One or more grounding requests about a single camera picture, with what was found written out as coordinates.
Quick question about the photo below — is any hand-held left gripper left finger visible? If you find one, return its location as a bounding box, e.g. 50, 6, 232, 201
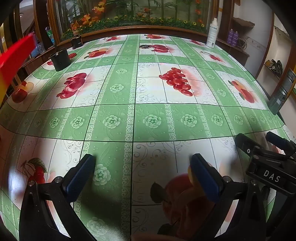
19, 153, 97, 241

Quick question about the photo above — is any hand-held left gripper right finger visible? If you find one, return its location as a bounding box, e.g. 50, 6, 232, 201
188, 153, 267, 241

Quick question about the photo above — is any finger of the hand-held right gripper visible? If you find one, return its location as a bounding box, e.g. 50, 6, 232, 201
235, 133, 262, 161
265, 131, 296, 161

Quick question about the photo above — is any red cardboard box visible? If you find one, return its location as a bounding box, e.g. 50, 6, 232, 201
0, 32, 36, 106

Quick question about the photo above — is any grey ribbed device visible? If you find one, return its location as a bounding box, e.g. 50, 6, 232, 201
268, 68, 296, 116

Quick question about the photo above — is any fruit print green tablecloth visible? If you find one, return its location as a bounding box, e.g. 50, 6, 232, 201
0, 34, 296, 241

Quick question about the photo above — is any white plastic bottle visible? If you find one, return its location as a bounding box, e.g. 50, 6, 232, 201
206, 17, 219, 49

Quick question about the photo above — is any black cup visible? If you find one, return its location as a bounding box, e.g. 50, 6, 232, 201
48, 49, 70, 72

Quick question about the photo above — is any small black container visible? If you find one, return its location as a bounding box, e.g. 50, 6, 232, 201
70, 36, 83, 49

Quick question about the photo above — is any blue basket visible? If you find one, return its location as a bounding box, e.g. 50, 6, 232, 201
30, 43, 45, 57

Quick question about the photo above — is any green packet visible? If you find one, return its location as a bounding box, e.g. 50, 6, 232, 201
46, 25, 55, 44

